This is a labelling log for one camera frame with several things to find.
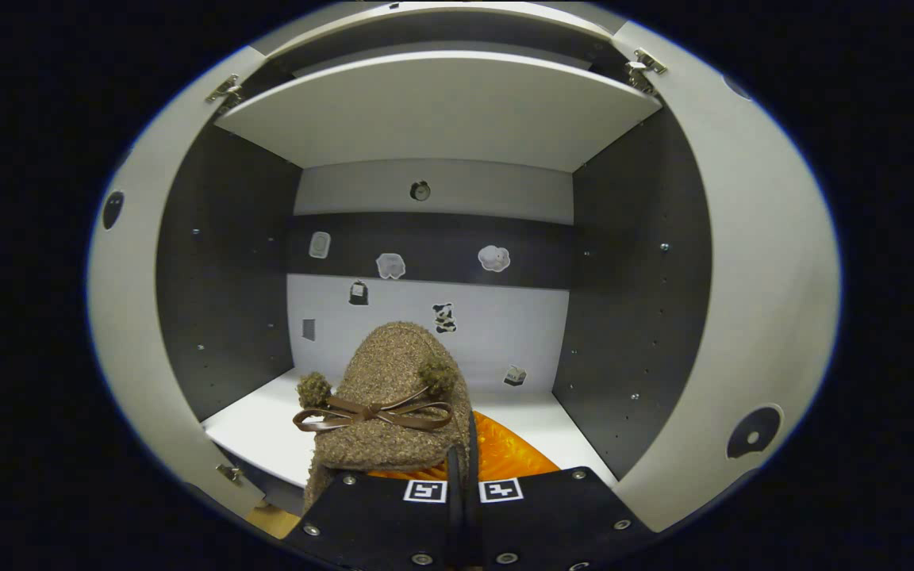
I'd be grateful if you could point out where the brown fuzzy shoe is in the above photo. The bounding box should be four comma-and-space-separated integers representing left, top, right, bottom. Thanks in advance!
293, 321, 474, 508

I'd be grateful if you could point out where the white shoe cabinet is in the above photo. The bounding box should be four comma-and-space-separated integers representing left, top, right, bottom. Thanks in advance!
156, 0, 712, 516

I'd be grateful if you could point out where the white cabinet door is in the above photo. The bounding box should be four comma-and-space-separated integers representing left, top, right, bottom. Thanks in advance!
612, 20, 843, 534
86, 46, 267, 520

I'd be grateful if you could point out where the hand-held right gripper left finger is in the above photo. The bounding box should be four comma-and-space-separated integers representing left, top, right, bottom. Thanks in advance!
282, 444, 463, 570

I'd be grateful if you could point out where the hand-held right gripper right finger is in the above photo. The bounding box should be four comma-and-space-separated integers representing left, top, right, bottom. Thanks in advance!
462, 411, 660, 570

